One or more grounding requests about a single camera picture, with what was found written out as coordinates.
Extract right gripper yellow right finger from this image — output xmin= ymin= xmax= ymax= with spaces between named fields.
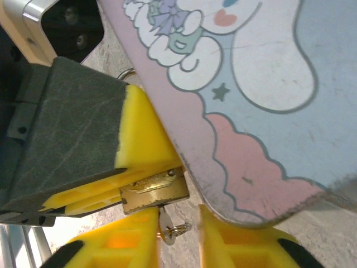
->
xmin=197 ymin=205 xmax=321 ymax=268

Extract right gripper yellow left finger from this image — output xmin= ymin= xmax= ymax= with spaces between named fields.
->
xmin=47 ymin=208 xmax=160 ymax=268

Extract key with white head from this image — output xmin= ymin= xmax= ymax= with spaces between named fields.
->
xmin=158 ymin=205 xmax=179 ymax=246

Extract aluminium front rail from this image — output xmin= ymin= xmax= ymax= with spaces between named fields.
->
xmin=0 ymin=223 xmax=52 ymax=268

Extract pastel cartoon tin box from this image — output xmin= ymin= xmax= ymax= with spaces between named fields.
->
xmin=99 ymin=0 xmax=357 ymax=228

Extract small metal key ring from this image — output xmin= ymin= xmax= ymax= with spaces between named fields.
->
xmin=166 ymin=222 xmax=193 ymax=237

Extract brass padlock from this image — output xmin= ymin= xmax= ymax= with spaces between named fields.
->
xmin=117 ymin=68 xmax=191 ymax=216

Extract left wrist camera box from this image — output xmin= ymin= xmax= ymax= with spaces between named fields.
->
xmin=0 ymin=0 xmax=105 ymax=66

